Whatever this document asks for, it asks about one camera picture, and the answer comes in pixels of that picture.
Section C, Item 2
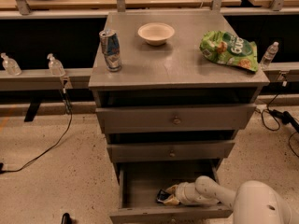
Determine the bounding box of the grey wooden drawer cabinet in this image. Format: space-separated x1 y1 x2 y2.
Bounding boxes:
88 10 271 224

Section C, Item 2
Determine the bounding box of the dark blue rxbar wrapper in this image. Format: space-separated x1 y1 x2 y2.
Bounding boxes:
156 189 170 203

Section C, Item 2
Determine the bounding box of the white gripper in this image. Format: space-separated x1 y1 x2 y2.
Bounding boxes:
163 182 199 206

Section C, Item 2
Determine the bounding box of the clear plastic water bottle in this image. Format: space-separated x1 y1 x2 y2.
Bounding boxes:
260 42 278 69

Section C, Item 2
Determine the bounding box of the grey top drawer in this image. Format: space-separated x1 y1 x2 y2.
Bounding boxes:
96 104 255 133

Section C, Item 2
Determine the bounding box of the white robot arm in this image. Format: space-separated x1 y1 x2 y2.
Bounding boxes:
157 175 299 224

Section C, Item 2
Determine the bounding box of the crushed blue silver can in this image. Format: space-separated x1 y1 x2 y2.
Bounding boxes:
99 29 121 71

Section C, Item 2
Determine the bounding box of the black floor cable left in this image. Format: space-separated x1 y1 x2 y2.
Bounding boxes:
0 87 74 175

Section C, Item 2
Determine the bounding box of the black cable and plug right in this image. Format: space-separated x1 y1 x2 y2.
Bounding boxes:
260 77 299 159

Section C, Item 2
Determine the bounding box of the grey open bottom drawer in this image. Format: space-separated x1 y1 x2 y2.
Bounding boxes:
110 160 232 224

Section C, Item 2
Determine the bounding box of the white paper bowl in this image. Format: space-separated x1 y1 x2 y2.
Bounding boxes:
137 22 175 46

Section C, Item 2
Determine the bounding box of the green chip bag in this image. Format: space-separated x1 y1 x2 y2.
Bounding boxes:
199 31 258 73

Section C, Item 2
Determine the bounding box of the grey middle drawer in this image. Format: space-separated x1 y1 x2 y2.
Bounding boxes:
107 140 235 163

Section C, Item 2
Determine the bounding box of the left clear sanitizer bottle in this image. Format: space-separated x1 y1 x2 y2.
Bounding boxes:
1 53 21 76

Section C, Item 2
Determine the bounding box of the grey metal shelf rail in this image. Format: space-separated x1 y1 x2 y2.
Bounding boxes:
0 68 92 91

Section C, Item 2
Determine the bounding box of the black object at floor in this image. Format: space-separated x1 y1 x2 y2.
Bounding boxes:
61 213 72 224

